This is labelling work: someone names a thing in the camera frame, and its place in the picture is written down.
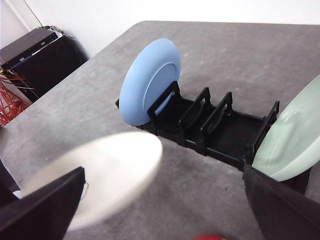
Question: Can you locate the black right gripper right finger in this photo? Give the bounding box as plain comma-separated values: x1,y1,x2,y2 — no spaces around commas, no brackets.
242,161,320,240

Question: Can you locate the red yellow pomegranate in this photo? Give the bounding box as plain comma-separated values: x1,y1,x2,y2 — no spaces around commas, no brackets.
192,234,223,240

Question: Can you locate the white plate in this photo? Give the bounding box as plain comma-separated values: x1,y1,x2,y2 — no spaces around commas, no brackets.
13,131,164,231

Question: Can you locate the green plate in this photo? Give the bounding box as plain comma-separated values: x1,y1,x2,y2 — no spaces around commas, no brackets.
252,75,320,182

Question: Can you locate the black plate rack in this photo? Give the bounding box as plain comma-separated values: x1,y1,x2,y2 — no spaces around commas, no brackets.
115,81,280,170

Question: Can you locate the blue plate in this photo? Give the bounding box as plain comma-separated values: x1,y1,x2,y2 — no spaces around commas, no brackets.
119,38,181,126

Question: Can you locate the black equipment cabinet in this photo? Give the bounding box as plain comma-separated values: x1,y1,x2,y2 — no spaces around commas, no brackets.
0,25,90,103

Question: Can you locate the orange cable bundle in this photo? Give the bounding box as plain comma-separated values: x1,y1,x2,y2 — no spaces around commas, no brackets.
0,73,32,127

